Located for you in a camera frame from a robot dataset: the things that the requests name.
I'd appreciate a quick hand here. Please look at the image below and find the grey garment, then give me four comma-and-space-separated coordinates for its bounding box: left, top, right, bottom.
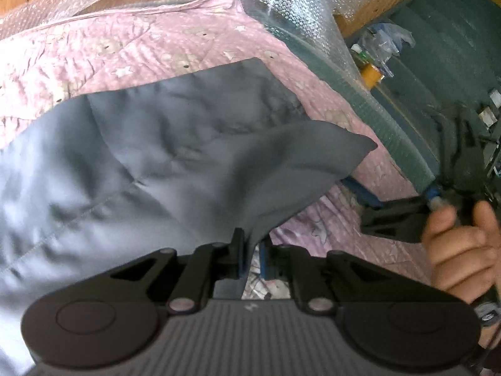
0, 57, 378, 374

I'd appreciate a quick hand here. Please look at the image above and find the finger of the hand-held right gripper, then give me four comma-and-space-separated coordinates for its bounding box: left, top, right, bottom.
342, 178, 435, 245

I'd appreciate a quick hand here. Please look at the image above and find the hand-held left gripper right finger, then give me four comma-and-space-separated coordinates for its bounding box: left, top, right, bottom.
258, 239, 392, 316

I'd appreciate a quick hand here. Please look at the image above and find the pink printed blanket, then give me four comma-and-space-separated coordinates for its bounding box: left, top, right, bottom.
0, 0, 435, 294

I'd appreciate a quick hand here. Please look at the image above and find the bubble wrap sheet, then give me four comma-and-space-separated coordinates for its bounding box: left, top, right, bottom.
0, 0, 376, 95

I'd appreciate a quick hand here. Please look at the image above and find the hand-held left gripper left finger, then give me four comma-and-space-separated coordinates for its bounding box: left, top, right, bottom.
110, 227, 245, 316

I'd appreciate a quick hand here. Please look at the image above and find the green mattress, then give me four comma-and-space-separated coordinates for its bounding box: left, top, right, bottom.
266, 19, 443, 196

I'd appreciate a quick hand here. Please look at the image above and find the person's right hand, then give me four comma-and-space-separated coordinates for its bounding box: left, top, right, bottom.
422, 201, 501, 306

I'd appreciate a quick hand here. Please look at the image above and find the clear plastic bag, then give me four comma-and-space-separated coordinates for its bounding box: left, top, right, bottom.
354, 21, 416, 65

